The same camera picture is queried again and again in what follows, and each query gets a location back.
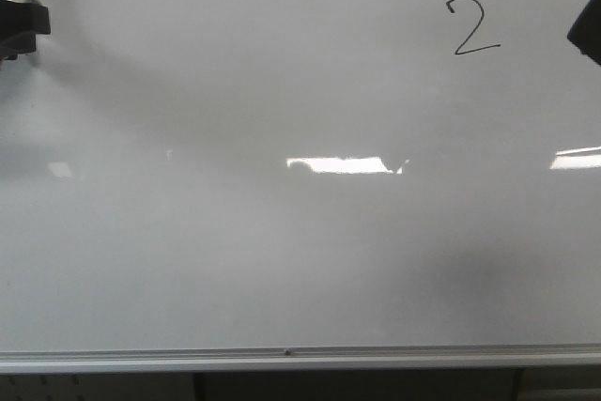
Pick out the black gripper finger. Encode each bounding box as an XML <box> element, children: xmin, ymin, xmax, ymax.
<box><xmin>1</xmin><ymin>33</ymin><xmax>37</xmax><ymax>60</ymax></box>
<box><xmin>1</xmin><ymin>0</ymin><xmax>51</xmax><ymax>36</ymax></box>

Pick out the aluminium whiteboard tray rail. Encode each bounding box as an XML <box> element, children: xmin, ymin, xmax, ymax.
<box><xmin>1</xmin><ymin>344</ymin><xmax>600</xmax><ymax>375</ymax></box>

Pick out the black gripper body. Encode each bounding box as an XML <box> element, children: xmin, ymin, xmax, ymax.
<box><xmin>567</xmin><ymin>0</ymin><xmax>601</xmax><ymax>65</ymax></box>

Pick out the white whiteboard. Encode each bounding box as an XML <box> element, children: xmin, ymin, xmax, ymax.
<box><xmin>1</xmin><ymin>0</ymin><xmax>600</xmax><ymax>352</ymax></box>

